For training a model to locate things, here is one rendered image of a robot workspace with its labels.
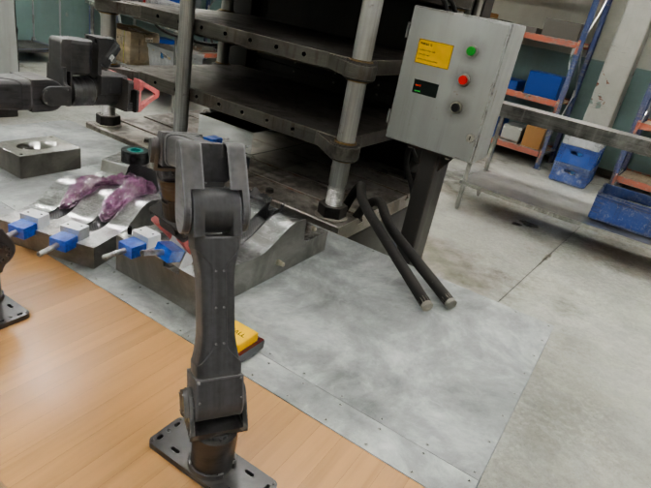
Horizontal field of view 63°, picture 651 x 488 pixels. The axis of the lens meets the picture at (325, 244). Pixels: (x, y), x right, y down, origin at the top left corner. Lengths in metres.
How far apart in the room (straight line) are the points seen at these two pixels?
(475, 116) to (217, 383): 1.16
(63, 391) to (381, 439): 0.53
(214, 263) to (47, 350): 0.45
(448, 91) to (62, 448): 1.33
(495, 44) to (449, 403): 1.00
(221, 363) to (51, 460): 0.28
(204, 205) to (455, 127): 1.09
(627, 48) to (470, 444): 6.42
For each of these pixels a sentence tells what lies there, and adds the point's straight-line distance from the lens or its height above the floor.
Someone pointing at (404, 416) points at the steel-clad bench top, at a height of 0.80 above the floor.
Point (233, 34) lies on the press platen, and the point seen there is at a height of 1.27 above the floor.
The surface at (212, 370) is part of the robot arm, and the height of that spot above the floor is 0.97.
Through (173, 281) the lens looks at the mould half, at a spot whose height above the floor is 0.85.
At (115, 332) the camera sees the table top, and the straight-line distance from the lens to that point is 1.12.
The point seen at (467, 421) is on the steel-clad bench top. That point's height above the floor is 0.80.
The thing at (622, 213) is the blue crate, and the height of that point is 0.37.
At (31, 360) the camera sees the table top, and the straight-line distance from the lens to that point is 1.08.
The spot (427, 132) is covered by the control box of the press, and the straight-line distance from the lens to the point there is 1.71.
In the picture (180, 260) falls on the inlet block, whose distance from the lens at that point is 1.14.
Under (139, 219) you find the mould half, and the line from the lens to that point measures 1.43.
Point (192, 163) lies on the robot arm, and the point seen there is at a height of 1.22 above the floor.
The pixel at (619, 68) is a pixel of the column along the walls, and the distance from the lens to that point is 7.17.
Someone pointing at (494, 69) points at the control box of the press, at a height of 1.35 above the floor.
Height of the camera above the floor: 1.46
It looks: 25 degrees down
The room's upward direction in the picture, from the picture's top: 11 degrees clockwise
